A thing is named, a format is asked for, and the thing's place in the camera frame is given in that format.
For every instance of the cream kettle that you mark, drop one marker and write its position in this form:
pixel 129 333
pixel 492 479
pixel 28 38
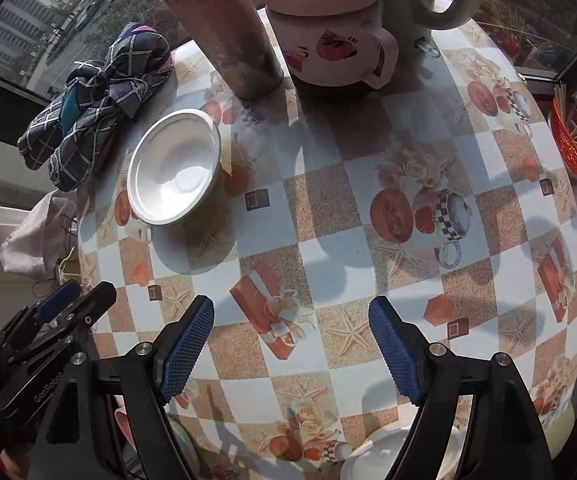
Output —
pixel 408 0

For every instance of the pale pink cloth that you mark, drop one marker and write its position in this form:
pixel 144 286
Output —
pixel 28 245

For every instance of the pink pot with tomato print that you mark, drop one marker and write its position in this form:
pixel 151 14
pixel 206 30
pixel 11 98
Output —
pixel 328 45

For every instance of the worn metal cylinder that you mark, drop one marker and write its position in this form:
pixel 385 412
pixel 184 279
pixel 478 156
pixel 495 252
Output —
pixel 228 35

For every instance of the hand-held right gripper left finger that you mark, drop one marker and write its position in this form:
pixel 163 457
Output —
pixel 183 350

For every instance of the dark plaid cloth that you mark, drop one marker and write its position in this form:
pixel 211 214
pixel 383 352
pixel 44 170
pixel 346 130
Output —
pixel 93 105

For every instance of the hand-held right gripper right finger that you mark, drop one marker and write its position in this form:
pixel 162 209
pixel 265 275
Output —
pixel 396 350

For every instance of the small green plate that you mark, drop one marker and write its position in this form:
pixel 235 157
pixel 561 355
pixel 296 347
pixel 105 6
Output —
pixel 183 440

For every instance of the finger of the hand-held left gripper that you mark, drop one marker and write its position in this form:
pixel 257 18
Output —
pixel 91 307
pixel 58 301

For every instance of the printed checkered tablecloth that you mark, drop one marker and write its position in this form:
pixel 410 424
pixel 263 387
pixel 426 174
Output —
pixel 318 220

